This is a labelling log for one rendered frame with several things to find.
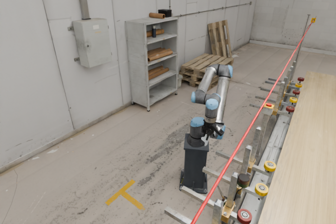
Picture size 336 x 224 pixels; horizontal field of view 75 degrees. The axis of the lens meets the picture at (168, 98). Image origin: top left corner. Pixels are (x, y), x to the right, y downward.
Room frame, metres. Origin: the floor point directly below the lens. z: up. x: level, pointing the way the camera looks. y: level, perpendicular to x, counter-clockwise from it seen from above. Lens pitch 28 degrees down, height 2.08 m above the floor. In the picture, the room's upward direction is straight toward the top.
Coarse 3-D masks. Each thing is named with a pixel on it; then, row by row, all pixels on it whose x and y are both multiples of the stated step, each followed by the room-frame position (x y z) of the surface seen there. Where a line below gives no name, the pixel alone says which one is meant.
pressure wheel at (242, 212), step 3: (240, 210) 0.83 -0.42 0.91; (243, 210) 0.83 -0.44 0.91; (246, 210) 0.83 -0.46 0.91; (237, 213) 0.81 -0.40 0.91; (240, 213) 0.81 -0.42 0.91; (243, 213) 0.81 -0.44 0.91; (246, 213) 0.82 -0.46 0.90; (249, 213) 0.81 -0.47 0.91; (237, 216) 0.80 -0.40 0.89; (240, 216) 0.79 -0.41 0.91; (243, 216) 0.80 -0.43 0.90; (246, 216) 0.80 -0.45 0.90; (249, 216) 0.79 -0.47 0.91; (240, 219) 0.78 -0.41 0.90; (243, 219) 0.78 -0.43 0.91; (246, 219) 0.78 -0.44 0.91; (249, 219) 0.78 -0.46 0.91; (240, 222) 0.78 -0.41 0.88; (243, 222) 0.77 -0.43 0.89; (246, 222) 0.77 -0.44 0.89; (249, 222) 0.77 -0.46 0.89
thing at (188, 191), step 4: (184, 188) 1.03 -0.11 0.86; (188, 188) 1.03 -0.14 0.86; (184, 192) 1.01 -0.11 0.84; (188, 192) 1.00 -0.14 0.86; (192, 192) 0.99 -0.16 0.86; (196, 192) 0.99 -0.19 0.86; (192, 196) 0.98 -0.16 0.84; (196, 196) 0.96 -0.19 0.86; (200, 196) 0.96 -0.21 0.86; (200, 200) 0.95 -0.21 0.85; (208, 200) 0.93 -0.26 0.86; (208, 204) 0.91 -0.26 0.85; (212, 204) 0.91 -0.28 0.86; (212, 208) 0.90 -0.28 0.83; (232, 212) 0.85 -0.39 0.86; (232, 216) 0.83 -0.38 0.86; (236, 216) 0.83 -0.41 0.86; (236, 220) 0.81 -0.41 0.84
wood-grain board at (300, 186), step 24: (312, 72) 3.09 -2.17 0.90; (312, 96) 2.30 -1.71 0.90; (312, 120) 1.79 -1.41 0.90; (288, 144) 1.43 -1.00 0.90; (312, 144) 1.43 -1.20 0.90; (288, 168) 1.17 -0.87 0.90; (312, 168) 1.17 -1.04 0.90; (288, 192) 0.96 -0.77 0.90; (312, 192) 0.96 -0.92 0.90; (264, 216) 0.80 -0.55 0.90; (288, 216) 0.80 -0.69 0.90; (312, 216) 0.80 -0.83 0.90
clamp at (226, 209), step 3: (225, 204) 0.90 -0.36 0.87; (234, 204) 0.91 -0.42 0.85; (225, 207) 0.88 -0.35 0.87; (228, 207) 0.88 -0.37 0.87; (231, 207) 0.88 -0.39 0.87; (222, 210) 0.86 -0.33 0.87; (225, 210) 0.86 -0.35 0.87; (228, 210) 0.86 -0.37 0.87; (231, 210) 0.86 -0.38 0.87; (222, 213) 0.84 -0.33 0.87; (228, 213) 0.84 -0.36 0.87; (222, 216) 0.83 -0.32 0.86; (225, 216) 0.82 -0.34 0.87; (228, 216) 0.82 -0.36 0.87; (222, 219) 0.83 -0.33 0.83; (225, 219) 0.82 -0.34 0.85; (228, 219) 0.83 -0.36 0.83; (225, 222) 0.81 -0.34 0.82
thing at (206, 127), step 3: (204, 120) 1.44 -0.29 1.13; (204, 123) 1.44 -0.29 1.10; (207, 123) 1.41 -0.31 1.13; (210, 123) 1.40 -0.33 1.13; (213, 123) 1.41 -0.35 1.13; (204, 126) 1.44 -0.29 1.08; (207, 126) 1.43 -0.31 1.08; (201, 129) 1.44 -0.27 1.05; (204, 129) 1.42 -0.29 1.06; (207, 129) 1.40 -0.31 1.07; (210, 129) 1.40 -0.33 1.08; (204, 132) 1.42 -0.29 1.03; (207, 132) 1.40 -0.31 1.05; (210, 132) 1.39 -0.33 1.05
